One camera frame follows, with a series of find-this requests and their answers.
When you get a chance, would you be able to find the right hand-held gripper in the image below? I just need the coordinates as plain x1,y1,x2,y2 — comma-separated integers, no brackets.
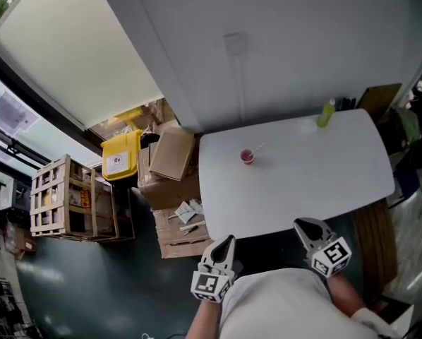
292,217,354,279

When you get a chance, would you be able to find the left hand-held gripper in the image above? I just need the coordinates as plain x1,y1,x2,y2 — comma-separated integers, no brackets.
190,234,241,304

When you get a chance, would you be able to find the red cup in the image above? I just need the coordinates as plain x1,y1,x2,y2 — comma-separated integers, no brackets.
239,148,257,167

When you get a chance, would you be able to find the person's right forearm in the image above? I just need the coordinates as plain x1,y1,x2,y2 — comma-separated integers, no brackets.
324,273,368,320

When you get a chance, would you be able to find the person's left forearm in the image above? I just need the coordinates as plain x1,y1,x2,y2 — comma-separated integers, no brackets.
183,297,223,339

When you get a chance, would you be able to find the pile of white packets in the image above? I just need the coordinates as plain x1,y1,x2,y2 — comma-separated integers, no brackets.
166,198,207,237

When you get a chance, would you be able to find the brown wooden bench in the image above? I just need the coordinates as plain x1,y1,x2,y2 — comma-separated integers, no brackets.
351,199,399,304

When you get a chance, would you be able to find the person's white shirt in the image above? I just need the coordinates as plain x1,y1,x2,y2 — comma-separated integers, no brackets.
217,267,403,339

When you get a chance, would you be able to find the large brown cardboard box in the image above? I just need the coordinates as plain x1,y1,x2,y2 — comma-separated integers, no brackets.
137,143,202,212

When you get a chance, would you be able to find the blue chair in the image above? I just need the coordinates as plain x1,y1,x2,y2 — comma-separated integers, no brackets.
387,150,422,210

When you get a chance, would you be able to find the folded flat cardboard box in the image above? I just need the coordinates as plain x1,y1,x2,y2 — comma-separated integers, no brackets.
148,131,196,182

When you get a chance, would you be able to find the green drink bottle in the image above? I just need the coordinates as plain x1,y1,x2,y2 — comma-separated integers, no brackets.
316,97,337,129

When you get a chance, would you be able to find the yellow bin with label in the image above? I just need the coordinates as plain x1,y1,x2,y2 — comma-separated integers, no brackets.
100,129,143,182

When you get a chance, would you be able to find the green cloth bag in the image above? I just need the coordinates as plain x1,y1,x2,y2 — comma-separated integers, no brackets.
390,107,422,148

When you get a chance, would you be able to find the brown wooden board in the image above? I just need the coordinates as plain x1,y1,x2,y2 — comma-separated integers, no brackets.
356,82,404,124

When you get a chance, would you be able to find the wooden slat crate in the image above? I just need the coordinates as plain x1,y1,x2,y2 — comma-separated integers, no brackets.
29,153,136,244

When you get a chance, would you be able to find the plain yellow bin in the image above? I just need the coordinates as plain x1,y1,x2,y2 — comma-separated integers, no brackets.
106,105,145,127

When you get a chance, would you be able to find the small open cardboard box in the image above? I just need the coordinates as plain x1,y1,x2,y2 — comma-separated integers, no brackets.
6,224,37,261

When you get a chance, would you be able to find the grey machine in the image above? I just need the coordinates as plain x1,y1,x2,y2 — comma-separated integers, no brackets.
0,176,32,212

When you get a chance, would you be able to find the white roller blind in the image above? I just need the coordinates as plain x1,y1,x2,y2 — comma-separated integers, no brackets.
0,0,167,131

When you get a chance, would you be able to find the black item by wall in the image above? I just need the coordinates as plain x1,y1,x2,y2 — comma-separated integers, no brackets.
337,97,357,112

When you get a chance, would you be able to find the white wall cable conduit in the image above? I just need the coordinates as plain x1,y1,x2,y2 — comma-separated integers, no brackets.
233,53,248,129

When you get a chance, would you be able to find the white wall socket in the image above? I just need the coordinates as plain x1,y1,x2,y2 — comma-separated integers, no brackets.
222,30,249,57

